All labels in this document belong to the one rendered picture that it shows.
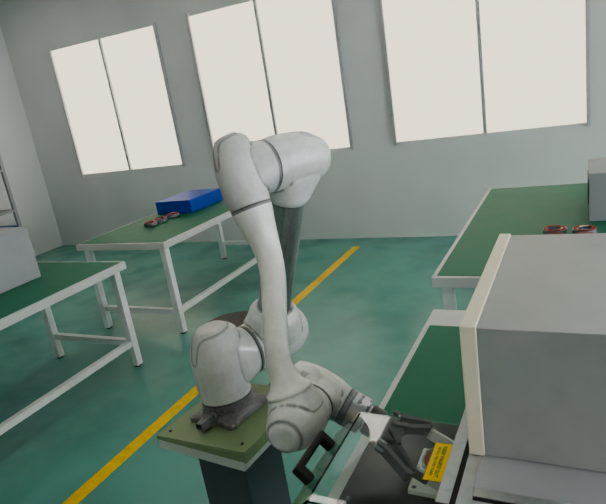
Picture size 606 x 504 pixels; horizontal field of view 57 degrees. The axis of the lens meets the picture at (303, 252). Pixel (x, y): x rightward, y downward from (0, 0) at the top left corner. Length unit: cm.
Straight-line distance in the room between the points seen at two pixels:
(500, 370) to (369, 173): 522
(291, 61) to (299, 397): 521
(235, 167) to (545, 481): 87
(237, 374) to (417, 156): 440
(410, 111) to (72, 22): 438
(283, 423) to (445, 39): 482
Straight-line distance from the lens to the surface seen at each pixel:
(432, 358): 192
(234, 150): 131
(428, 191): 583
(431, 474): 95
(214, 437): 166
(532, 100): 556
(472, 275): 261
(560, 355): 80
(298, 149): 138
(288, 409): 118
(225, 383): 165
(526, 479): 86
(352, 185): 606
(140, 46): 726
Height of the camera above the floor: 166
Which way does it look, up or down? 16 degrees down
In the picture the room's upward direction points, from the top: 9 degrees counter-clockwise
